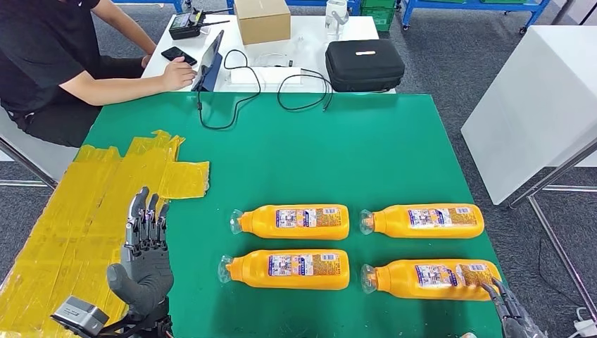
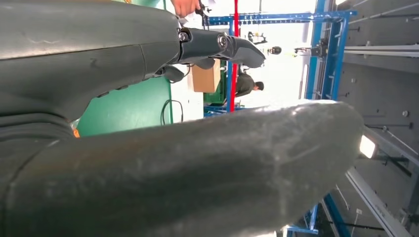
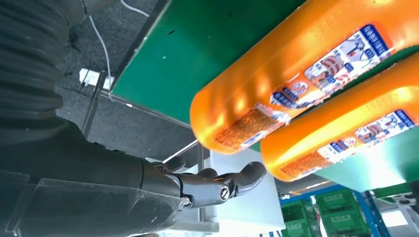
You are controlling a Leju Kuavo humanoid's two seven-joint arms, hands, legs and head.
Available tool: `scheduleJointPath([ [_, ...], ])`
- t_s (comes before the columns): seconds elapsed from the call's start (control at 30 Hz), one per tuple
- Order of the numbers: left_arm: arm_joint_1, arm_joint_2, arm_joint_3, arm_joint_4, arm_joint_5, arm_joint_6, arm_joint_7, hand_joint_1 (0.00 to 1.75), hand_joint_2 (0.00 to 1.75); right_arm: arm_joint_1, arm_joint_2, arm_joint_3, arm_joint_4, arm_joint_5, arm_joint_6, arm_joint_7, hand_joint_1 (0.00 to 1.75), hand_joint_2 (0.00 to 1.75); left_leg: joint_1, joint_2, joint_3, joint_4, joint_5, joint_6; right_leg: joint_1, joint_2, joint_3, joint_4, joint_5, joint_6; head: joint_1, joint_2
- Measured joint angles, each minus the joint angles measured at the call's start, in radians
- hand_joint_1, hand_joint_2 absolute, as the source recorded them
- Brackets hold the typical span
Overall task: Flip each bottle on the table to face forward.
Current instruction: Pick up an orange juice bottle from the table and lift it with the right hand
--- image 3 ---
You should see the white power strip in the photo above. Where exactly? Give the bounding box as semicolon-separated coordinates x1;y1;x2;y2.
79;68;115;89

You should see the blue steel shelf rack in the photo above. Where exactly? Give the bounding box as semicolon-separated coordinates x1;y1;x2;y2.
278;185;392;237

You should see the white power cable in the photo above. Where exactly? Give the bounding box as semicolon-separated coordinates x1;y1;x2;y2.
88;0;150;79

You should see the green plastic crate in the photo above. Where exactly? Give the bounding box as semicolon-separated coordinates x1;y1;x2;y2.
282;218;323;237
322;209;372;237
281;199;318;224
315;189;360;214

